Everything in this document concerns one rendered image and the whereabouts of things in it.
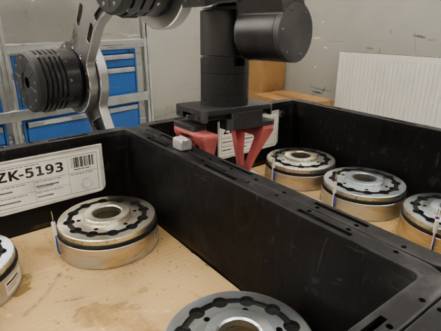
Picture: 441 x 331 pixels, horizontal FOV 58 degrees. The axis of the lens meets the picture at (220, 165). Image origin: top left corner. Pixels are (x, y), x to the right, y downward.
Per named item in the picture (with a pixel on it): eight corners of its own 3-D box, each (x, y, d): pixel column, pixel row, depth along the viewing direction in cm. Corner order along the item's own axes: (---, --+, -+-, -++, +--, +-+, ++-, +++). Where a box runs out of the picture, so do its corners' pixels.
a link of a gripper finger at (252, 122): (272, 180, 51) (276, 108, 48) (228, 192, 47) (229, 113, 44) (240, 166, 56) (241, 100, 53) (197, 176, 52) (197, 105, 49)
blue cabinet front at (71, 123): (29, 162, 214) (9, 55, 194) (140, 136, 261) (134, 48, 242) (31, 163, 212) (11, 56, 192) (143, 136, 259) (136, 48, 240)
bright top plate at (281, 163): (252, 158, 60) (252, 154, 60) (300, 146, 66) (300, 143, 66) (300, 179, 53) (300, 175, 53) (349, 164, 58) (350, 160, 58)
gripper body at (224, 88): (273, 118, 48) (276, 55, 46) (203, 129, 43) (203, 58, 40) (240, 110, 53) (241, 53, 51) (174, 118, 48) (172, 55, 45)
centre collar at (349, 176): (335, 178, 52) (336, 175, 51) (360, 171, 54) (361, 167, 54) (367, 192, 48) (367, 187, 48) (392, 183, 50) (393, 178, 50)
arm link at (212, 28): (225, 3, 48) (189, 0, 44) (270, 0, 43) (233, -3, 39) (224, 62, 50) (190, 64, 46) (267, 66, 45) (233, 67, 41)
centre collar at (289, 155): (277, 157, 60) (277, 153, 59) (300, 151, 62) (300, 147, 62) (300, 166, 56) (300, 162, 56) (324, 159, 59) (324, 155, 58)
